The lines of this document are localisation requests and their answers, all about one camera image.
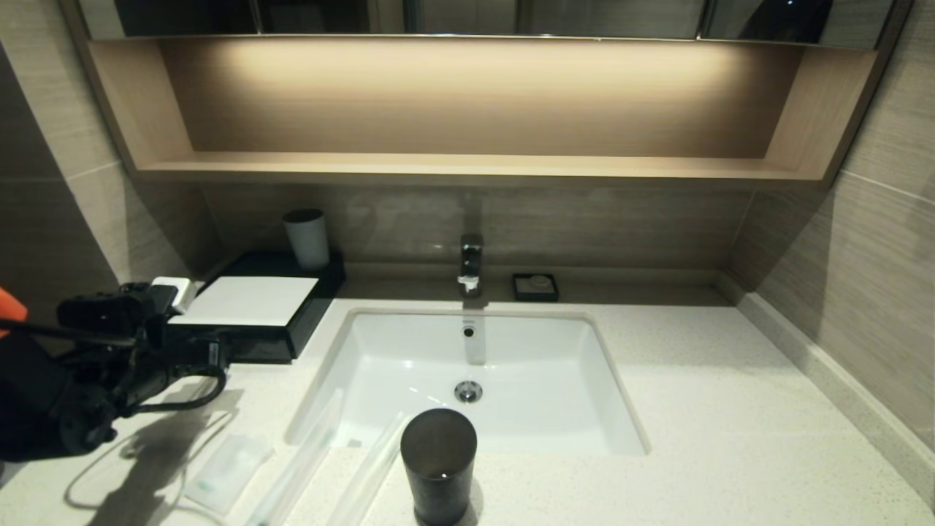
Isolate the black soap dish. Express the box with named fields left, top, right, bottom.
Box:
left=511, top=273, right=560, bottom=303

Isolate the thick black cable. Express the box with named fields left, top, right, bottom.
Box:
left=113, top=364, right=229, bottom=419

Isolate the light wooden wall shelf niche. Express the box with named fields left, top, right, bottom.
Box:
left=58, top=0, right=917, bottom=191

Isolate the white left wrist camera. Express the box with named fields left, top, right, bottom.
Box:
left=150, top=276, right=196, bottom=313

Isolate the small white sachet packet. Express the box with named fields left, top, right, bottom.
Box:
left=183, top=434, right=276, bottom=515

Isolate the mirror cabinet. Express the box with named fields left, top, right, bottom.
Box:
left=77, top=0, right=896, bottom=50

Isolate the white ceramic sink basin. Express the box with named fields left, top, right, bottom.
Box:
left=285, top=307, right=649, bottom=457

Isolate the black tray box white lid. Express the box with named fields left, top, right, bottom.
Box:
left=167, top=252, right=347, bottom=364

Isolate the white cup with dark rim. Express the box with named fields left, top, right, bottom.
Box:
left=283, top=208, right=331, bottom=272

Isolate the long clear toothbrush pack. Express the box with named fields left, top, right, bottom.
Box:
left=325, top=411, right=410, bottom=526
left=245, top=387, right=346, bottom=526

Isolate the dark grey tumbler cup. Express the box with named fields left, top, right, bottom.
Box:
left=400, top=408, right=478, bottom=526

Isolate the chrome faucet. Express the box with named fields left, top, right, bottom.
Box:
left=458, top=234, right=484, bottom=299

